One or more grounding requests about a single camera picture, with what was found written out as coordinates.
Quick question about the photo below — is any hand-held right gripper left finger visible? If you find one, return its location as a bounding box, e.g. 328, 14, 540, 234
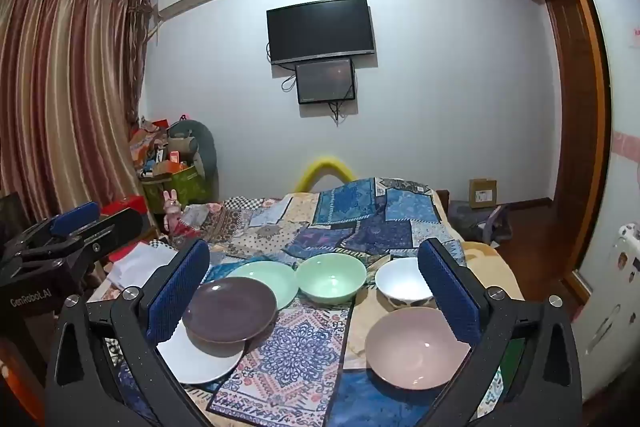
35, 238, 212, 427

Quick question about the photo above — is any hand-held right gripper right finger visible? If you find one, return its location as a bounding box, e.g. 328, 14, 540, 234
417, 237, 586, 427

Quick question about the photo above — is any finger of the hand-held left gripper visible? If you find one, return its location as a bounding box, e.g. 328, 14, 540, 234
10, 201, 101, 254
50, 208, 144, 266

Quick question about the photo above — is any pink bowl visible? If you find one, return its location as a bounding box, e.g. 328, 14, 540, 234
364, 307, 472, 391

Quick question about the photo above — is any green plate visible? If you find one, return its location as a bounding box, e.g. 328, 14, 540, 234
227, 260, 300, 312

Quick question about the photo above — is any red box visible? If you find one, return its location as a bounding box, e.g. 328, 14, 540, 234
100, 195, 151, 220

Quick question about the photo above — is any white spotted bowl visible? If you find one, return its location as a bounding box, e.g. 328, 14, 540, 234
375, 257, 435, 310

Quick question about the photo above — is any purple plate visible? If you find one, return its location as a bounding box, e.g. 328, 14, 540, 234
181, 277, 278, 344

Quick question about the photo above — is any pink bunny toy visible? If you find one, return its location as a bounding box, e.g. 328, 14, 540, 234
162, 189, 183, 233

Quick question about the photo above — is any white plate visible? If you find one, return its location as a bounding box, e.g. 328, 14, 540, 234
156, 324, 247, 385

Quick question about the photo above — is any grey backpack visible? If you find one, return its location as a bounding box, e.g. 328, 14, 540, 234
447, 199, 511, 248

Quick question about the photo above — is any green bag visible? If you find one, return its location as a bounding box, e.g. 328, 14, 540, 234
141, 164, 211, 208

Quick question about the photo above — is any pile of assorted boxes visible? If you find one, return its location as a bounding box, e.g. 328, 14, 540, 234
129, 117, 201, 180

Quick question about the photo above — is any cardboard box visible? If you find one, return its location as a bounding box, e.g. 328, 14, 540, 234
468, 178, 498, 209

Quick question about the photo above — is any grey round cushion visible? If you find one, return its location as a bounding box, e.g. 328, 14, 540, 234
167, 119, 218, 202

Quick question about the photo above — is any striped brown curtain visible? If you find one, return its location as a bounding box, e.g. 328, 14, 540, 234
0, 0, 151, 228

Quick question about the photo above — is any green bowl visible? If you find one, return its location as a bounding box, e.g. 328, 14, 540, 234
295, 253, 367, 306

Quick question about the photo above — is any patchwork blanket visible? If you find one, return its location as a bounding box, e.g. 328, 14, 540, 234
95, 177, 506, 427

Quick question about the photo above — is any yellow foam tube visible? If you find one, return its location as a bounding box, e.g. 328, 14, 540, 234
295, 155, 357, 192

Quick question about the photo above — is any small black monitor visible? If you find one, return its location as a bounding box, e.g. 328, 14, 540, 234
295, 58, 357, 105

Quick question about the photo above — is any white sliding door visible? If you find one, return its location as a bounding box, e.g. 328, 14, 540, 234
557, 0, 640, 403

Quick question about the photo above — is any white door handle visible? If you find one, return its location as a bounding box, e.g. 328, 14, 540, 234
617, 223, 640, 253

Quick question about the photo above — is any wooden door frame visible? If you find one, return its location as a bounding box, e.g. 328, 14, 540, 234
542, 0, 613, 305

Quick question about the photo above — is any black wall television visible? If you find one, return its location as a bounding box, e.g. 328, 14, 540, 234
266, 0, 377, 66

